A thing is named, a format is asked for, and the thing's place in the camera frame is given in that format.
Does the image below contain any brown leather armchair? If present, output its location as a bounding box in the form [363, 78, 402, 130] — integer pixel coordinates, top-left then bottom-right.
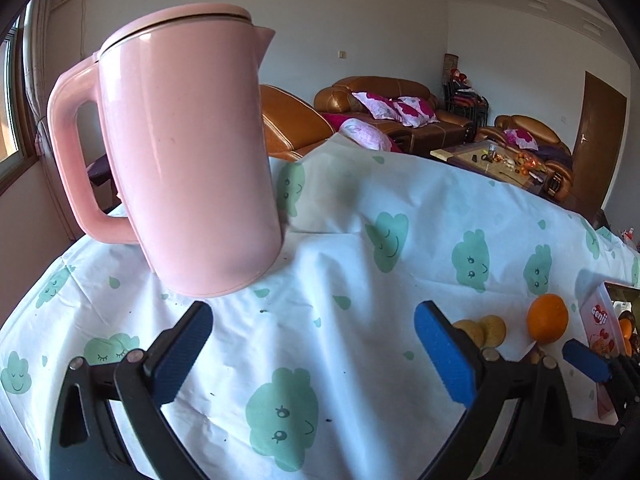
[475, 114, 575, 206]
[259, 84, 337, 162]

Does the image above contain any window frame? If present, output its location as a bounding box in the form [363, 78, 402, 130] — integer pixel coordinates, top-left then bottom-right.
[0, 15, 40, 178]

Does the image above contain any stack of dark chairs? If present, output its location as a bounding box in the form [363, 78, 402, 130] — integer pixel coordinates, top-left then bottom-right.
[442, 77, 488, 128]

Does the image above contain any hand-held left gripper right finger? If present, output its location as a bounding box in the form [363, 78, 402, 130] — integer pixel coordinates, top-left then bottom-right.
[413, 301, 581, 480]

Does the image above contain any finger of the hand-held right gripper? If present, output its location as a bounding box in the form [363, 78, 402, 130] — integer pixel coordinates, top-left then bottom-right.
[562, 339, 640, 411]

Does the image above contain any pale pink pillow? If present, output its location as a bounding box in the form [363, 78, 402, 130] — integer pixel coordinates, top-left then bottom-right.
[339, 118, 393, 152]

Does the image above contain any brown longan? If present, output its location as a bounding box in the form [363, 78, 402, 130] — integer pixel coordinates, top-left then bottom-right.
[480, 314, 507, 348]
[452, 319, 485, 348]

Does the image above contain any brown wooden door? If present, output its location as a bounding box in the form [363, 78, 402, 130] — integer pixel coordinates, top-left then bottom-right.
[570, 71, 628, 221]

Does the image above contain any pink floral cushion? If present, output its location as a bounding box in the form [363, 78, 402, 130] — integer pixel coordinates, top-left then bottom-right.
[392, 96, 440, 128]
[504, 129, 540, 151]
[352, 91, 403, 123]

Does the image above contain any pink electric kettle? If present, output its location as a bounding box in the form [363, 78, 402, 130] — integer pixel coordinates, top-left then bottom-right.
[46, 2, 286, 297]

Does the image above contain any cloud print tablecloth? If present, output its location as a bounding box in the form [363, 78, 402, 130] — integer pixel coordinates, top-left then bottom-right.
[0, 135, 640, 480]

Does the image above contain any pink tin box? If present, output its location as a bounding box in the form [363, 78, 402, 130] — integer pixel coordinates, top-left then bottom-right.
[580, 281, 640, 418]

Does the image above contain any glass coffee table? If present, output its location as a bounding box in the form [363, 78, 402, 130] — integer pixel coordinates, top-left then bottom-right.
[431, 141, 551, 196]

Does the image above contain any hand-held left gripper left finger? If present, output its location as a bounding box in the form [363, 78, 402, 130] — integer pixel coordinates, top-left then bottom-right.
[50, 301, 215, 480]

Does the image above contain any orange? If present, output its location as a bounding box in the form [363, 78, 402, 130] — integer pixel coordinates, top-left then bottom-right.
[617, 312, 635, 356]
[527, 293, 570, 345]

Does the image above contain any brown leather sofa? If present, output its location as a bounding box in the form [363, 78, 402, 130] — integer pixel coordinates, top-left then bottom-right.
[313, 76, 476, 156]

